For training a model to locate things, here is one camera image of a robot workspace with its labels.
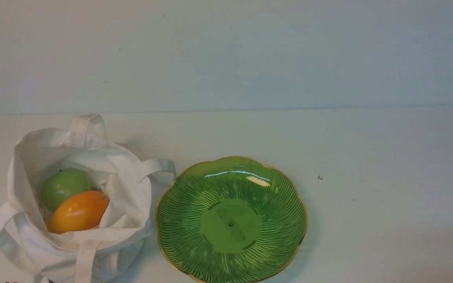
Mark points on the green apple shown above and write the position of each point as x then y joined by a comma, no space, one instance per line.
63,185

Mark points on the green glass plate gold rim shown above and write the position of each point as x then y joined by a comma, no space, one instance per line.
231,220

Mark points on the white cloth tote bag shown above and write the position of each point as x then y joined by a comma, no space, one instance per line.
96,255

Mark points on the orange yellow mango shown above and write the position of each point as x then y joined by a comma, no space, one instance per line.
79,212

